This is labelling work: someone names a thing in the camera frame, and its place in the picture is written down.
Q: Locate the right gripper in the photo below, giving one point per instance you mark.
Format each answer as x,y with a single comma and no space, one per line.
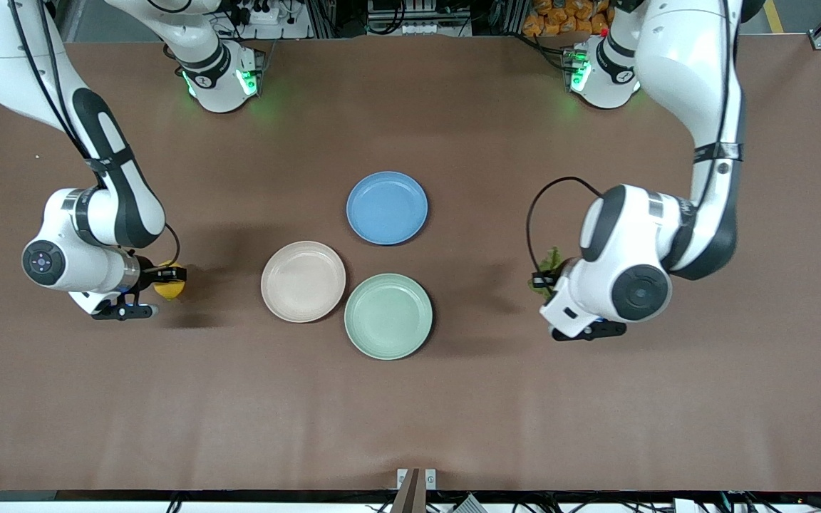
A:
146,271

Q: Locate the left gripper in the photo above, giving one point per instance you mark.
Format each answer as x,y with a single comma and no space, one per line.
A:
543,282

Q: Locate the yellow lemon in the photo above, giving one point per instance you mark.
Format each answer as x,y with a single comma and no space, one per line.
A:
170,289

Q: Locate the green lettuce leaf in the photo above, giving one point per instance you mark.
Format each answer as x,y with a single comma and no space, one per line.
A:
551,260

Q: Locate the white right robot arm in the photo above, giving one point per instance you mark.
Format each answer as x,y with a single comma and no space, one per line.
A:
90,267

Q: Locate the beige plate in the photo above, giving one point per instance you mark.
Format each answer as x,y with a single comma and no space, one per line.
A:
303,281

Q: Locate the pale green plate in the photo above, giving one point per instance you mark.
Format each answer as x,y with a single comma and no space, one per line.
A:
388,317

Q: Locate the blue plate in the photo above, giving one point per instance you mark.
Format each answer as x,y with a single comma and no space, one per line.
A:
387,208

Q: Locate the grey ridged device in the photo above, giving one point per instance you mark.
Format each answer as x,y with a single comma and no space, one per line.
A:
469,506

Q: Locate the orange snack bags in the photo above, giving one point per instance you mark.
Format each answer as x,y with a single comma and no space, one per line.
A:
560,18

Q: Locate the white power strip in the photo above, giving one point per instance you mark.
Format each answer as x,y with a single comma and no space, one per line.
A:
289,28

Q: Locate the grey metal bracket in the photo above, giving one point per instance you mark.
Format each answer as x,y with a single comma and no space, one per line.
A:
430,479

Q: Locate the brown post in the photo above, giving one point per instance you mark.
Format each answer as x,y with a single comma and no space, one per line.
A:
410,495

